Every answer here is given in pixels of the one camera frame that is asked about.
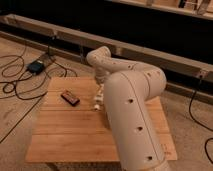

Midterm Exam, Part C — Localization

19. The white plastic bottle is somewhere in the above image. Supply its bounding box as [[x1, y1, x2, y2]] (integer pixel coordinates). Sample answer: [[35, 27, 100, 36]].
[[94, 84, 104, 111]]

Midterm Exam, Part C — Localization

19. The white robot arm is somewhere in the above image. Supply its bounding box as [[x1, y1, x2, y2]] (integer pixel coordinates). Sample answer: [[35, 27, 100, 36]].
[[87, 46, 171, 171]]

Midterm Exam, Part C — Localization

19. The brown rectangular box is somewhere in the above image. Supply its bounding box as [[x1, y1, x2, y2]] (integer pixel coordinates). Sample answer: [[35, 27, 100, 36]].
[[61, 90, 80, 106]]

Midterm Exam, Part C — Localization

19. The wooden table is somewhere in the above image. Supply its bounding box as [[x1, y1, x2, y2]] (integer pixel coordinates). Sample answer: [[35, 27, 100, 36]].
[[25, 76, 178, 171]]

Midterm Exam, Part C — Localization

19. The blue power adapter box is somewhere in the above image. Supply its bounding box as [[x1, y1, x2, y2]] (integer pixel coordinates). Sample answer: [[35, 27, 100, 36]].
[[27, 61, 44, 75]]

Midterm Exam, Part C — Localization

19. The black floor cable left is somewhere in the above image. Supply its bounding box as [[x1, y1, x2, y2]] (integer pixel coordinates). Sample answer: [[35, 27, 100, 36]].
[[0, 44, 78, 144]]

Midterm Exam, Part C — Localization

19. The black floor cable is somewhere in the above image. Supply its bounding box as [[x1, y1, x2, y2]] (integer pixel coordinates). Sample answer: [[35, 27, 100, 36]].
[[188, 77, 213, 165], [0, 44, 78, 144]]

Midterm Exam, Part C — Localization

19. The black floor cable right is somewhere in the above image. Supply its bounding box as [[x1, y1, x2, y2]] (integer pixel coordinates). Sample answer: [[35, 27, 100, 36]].
[[188, 77, 213, 165]]

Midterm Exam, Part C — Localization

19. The wooden frame beam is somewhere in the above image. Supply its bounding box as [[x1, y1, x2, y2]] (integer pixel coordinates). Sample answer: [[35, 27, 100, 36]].
[[0, 14, 213, 82]]

